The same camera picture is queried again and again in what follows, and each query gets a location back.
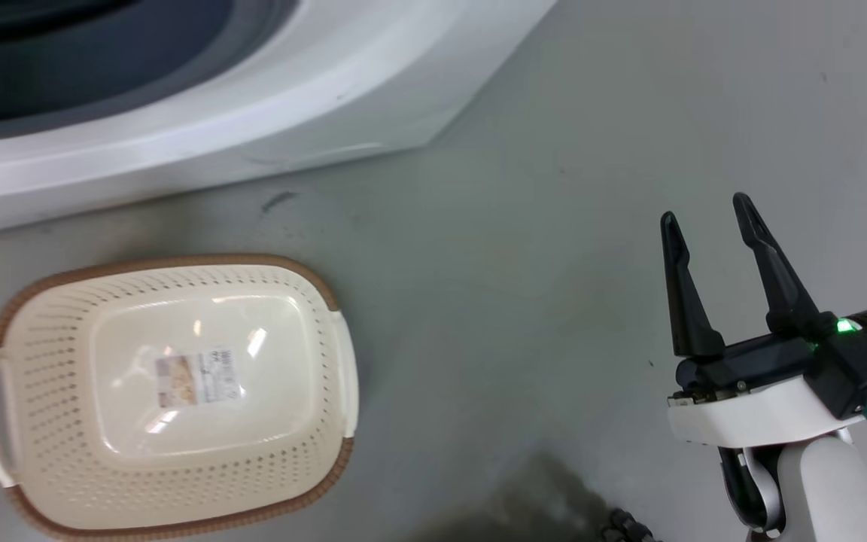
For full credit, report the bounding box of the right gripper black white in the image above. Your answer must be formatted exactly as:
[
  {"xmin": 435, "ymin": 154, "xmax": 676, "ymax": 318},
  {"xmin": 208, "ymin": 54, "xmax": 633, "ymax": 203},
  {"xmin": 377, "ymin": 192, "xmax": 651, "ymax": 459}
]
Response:
[{"xmin": 660, "ymin": 192, "xmax": 867, "ymax": 448}]

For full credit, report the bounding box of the printed label sticker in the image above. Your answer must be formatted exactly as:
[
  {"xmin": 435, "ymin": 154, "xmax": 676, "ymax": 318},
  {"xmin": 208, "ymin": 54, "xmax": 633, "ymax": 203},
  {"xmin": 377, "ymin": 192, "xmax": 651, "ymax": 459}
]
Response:
[{"xmin": 155, "ymin": 348, "xmax": 245, "ymax": 410}]

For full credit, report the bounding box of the cream perforated laundry basket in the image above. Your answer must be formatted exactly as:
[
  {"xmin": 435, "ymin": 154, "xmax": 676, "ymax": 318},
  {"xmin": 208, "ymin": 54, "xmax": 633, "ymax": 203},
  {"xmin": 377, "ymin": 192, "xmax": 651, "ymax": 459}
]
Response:
[{"xmin": 0, "ymin": 254, "xmax": 360, "ymax": 541}]

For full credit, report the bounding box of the white washing machine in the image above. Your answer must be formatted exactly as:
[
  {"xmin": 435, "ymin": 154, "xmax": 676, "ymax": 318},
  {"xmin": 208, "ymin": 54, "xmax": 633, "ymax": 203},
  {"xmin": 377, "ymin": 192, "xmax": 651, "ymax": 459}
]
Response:
[{"xmin": 0, "ymin": 0, "xmax": 558, "ymax": 239}]

